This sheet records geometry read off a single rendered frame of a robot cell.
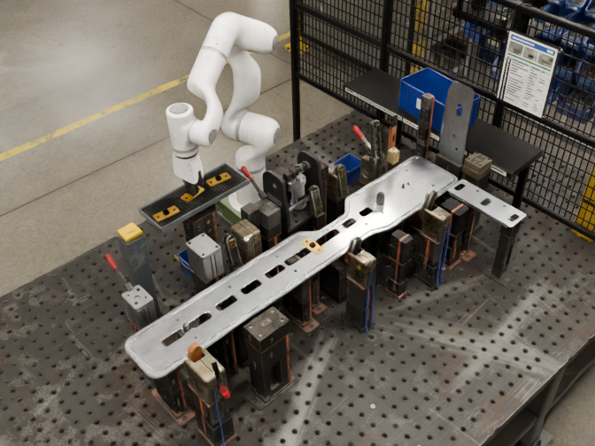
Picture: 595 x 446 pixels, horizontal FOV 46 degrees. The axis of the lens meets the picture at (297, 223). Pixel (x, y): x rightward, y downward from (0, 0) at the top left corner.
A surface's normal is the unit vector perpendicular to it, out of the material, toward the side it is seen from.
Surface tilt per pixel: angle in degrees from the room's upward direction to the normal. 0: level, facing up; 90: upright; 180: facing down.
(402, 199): 0
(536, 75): 90
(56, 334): 0
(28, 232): 0
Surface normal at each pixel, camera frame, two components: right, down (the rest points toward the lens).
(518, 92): -0.74, 0.46
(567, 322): -0.02, -0.74
